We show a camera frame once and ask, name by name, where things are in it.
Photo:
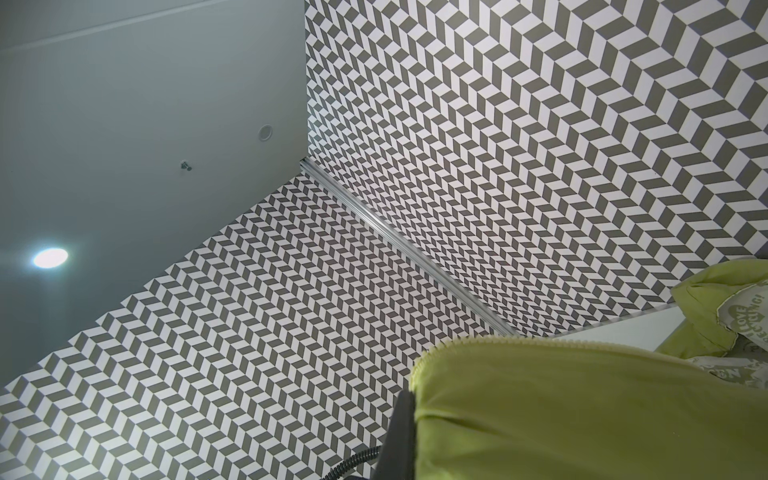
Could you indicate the round ceiling light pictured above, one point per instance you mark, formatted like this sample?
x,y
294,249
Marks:
x,y
50,258

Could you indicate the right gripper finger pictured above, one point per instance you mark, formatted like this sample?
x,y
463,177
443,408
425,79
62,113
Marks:
x,y
396,458

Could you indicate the green jacket with printed lining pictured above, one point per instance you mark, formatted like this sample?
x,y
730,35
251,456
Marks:
x,y
694,408

